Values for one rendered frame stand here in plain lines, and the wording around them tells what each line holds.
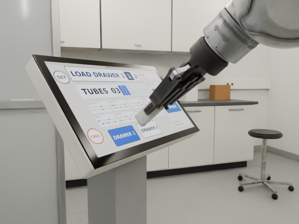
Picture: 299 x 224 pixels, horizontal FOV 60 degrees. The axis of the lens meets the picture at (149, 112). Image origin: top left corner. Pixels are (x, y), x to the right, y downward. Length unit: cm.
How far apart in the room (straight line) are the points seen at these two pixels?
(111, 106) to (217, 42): 33
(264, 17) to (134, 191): 68
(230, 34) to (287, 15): 20
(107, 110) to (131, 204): 33
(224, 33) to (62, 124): 37
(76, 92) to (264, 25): 47
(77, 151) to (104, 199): 29
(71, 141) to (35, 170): 105
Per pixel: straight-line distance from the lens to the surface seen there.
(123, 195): 81
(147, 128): 72
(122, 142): 62
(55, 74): 65
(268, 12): 28
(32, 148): 158
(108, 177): 78
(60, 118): 59
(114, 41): 324
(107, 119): 64
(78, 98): 63
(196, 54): 49
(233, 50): 48
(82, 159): 56
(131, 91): 79
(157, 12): 346
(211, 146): 338
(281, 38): 29
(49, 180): 162
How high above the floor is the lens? 113
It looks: 6 degrees down
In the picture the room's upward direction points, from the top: straight up
